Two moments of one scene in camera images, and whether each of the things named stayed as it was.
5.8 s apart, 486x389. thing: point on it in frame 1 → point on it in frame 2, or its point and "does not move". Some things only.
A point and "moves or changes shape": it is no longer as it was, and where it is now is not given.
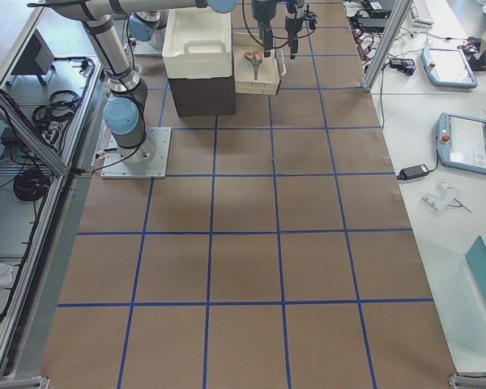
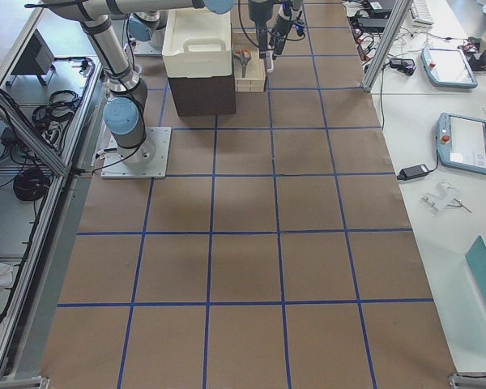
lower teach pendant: (466, 143) does not move
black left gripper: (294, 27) → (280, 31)
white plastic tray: (197, 44) does not move
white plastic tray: (254, 73) moves or changes shape
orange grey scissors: (255, 57) → (244, 57)
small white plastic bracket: (445, 196) does not move
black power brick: (413, 172) does not move
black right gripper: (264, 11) does not move
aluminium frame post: (400, 10) does not move
